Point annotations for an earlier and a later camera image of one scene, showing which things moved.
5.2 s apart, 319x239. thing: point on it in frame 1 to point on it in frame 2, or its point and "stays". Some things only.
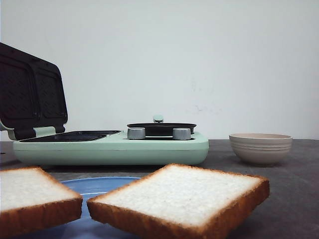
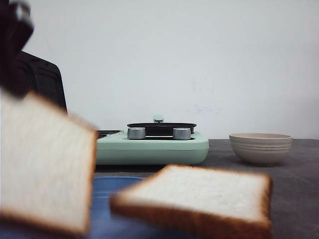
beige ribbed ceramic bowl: [260, 148] stays
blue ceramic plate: [85, 227] to [105, 222]
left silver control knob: [136, 133] stays
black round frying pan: [159, 128] stays
